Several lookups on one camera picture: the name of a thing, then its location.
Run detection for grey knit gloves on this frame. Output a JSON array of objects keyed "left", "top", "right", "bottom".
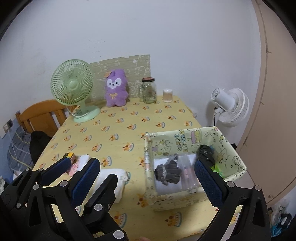
[{"left": 154, "top": 156, "right": 182, "bottom": 186}]

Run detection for cartoon tissue box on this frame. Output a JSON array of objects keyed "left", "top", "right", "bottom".
[{"left": 63, "top": 152, "right": 77, "bottom": 164}]

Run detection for purple plush bunny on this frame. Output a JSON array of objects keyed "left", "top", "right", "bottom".
[{"left": 105, "top": 69, "right": 128, "bottom": 108}]

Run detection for pink tissue pack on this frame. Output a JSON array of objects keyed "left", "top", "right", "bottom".
[{"left": 67, "top": 162, "right": 79, "bottom": 177}]

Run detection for white cotton pad pack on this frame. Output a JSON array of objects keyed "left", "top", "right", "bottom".
[{"left": 77, "top": 155, "right": 90, "bottom": 171}]

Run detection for black clothing on chair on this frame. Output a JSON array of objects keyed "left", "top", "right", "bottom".
[{"left": 29, "top": 131, "right": 52, "bottom": 164}]

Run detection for black plastic bag bundle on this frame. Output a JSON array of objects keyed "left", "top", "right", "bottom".
[{"left": 196, "top": 145, "right": 215, "bottom": 167}]

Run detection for clear zip bag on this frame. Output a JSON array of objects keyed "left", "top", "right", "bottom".
[{"left": 177, "top": 155, "right": 198, "bottom": 194}]

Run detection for beige door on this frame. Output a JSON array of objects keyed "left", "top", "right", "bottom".
[{"left": 237, "top": 1, "right": 295, "bottom": 206}]

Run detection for cotton swab container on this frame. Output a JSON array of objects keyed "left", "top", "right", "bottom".
[{"left": 163, "top": 88, "right": 173, "bottom": 103}]

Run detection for beige patterned board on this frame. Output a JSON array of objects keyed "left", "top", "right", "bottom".
[{"left": 86, "top": 54, "right": 151, "bottom": 102}]

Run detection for wooden chair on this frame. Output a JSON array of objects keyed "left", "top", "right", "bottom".
[{"left": 16, "top": 99, "right": 67, "bottom": 137}]

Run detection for white standing fan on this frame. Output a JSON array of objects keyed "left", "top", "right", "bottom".
[{"left": 211, "top": 88, "right": 249, "bottom": 128}]

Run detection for yellow cake print tablecloth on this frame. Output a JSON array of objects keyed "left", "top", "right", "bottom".
[{"left": 35, "top": 97, "right": 217, "bottom": 240}]

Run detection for glass jar with lid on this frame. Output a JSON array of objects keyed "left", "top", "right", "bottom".
[{"left": 139, "top": 77, "right": 157, "bottom": 104}]

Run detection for patterned fabric storage box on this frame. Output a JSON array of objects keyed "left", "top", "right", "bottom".
[{"left": 144, "top": 126, "right": 247, "bottom": 211}]

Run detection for wall power outlet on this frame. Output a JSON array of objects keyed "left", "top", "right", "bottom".
[{"left": 3, "top": 120, "right": 13, "bottom": 133}]

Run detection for plaid grey pillow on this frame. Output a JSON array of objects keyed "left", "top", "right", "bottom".
[{"left": 7, "top": 126, "right": 34, "bottom": 172}]

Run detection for green desk fan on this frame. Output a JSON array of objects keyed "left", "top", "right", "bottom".
[{"left": 50, "top": 59, "right": 100, "bottom": 123}]

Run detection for white towel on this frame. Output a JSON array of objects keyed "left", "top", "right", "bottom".
[{"left": 96, "top": 168, "right": 130, "bottom": 204}]

